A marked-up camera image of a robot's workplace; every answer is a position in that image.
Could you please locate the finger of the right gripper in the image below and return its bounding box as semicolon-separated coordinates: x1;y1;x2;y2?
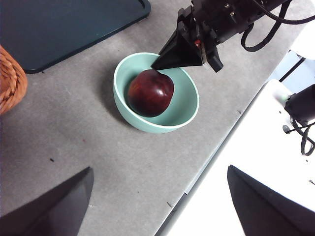
151;36;205;71
152;23;190;67

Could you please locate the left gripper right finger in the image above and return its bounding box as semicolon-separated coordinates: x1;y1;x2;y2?
226;164;315;236

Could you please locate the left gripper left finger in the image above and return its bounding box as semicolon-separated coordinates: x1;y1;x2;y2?
0;166;95;236

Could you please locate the teal ceramic bowl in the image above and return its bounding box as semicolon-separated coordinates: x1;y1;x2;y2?
113;52;200;134

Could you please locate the dark red plum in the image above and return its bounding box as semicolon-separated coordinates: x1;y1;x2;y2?
127;69;175;118

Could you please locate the black rectangular tray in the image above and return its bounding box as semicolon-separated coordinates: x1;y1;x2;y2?
0;0;152;74

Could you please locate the brown wicker basket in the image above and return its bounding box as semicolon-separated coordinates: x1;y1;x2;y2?
0;44;28;115

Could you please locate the right arm braided cable sleeve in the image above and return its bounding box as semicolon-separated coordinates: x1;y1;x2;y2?
240;1;292;52

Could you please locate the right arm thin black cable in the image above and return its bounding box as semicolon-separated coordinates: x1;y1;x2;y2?
252;0;315;25

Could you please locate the thin black base cable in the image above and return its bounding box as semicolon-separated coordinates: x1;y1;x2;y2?
283;118;315;157

